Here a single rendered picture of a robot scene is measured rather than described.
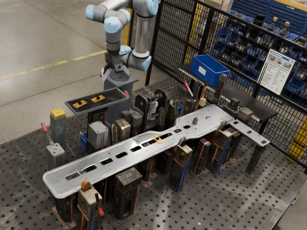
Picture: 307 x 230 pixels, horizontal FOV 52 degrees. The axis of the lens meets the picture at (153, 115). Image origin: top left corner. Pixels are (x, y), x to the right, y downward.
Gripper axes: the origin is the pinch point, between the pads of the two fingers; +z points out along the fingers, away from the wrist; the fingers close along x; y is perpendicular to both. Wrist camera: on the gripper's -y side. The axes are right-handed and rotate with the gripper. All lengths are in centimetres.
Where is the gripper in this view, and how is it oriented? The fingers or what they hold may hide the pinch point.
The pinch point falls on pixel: (116, 79)
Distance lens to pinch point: 174.5
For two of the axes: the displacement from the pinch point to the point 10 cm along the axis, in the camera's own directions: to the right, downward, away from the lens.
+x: -9.2, 2.6, -3.0
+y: -4.0, -6.9, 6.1
